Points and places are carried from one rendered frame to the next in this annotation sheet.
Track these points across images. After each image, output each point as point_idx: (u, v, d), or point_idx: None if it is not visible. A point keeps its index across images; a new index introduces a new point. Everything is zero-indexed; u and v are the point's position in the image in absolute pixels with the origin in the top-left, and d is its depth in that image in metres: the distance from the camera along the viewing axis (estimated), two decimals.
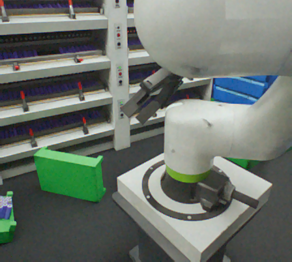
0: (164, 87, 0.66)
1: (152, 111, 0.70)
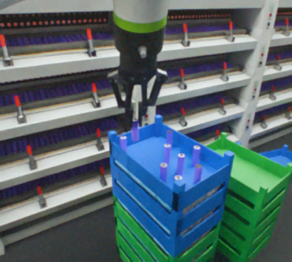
0: None
1: (143, 113, 0.62)
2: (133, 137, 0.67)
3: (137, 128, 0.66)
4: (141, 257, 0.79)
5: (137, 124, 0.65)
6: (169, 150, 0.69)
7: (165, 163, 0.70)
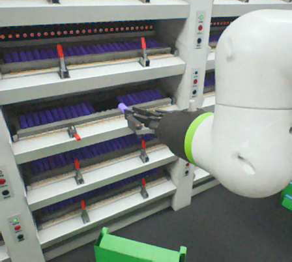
0: None
1: (130, 114, 0.61)
2: (124, 105, 0.69)
3: None
4: None
5: None
6: None
7: None
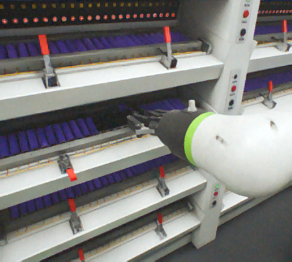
0: None
1: (130, 114, 0.61)
2: (124, 105, 0.69)
3: None
4: None
5: None
6: None
7: None
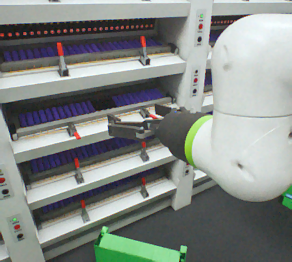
0: None
1: (168, 113, 0.63)
2: (116, 97, 0.93)
3: (116, 101, 0.91)
4: None
5: (118, 103, 0.91)
6: None
7: None
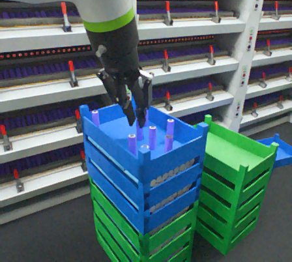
0: (133, 85, 0.55)
1: (141, 115, 0.61)
2: None
3: None
4: (116, 240, 0.75)
5: None
6: None
7: (138, 139, 0.67)
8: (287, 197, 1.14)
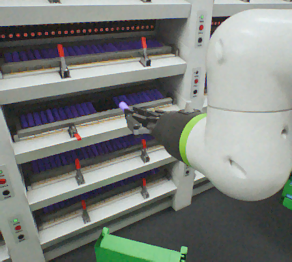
0: None
1: (130, 114, 0.61)
2: (116, 98, 0.93)
3: (117, 102, 0.91)
4: None
5: (118, 105, 0.91)
6: None
7: (122, 102, 0.69)
8: None
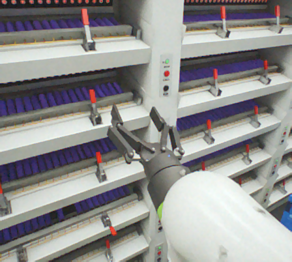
0: (161, 139, 0.57)
1: (160, 124, 0.64)
2: None
3: (76, 206, 0.84)
4: None
5: (77, 209, 0.83)
6: (58, 216, 0.81)
7: None
8: None
